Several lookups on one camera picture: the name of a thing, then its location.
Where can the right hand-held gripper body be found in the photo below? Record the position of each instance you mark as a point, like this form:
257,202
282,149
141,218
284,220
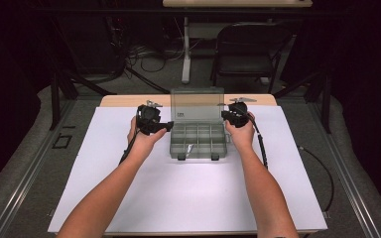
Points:
239,114

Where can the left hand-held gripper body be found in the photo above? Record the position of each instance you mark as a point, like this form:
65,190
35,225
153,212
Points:
149,117

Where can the grey clear plastic compartment box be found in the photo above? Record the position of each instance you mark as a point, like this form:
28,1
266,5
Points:
201,139

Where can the person's right hand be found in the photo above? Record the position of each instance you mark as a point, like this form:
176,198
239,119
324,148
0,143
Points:
243,137

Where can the person's left hand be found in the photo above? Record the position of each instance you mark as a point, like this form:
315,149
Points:
142,143

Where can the wooden table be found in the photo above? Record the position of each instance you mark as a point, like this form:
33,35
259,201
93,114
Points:
119,100

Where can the white desk leg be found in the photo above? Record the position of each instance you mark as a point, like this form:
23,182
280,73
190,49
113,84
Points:
186,62

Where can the black folding chair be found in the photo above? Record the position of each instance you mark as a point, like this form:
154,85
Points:
248,46

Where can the black metal stand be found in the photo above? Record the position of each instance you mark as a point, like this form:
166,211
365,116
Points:
326,109
55,105

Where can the black frame crossbar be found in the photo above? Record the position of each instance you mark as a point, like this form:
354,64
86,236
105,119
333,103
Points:
112,11

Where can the metal floor rail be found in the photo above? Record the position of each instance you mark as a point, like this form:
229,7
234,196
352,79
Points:
346,175
30,175

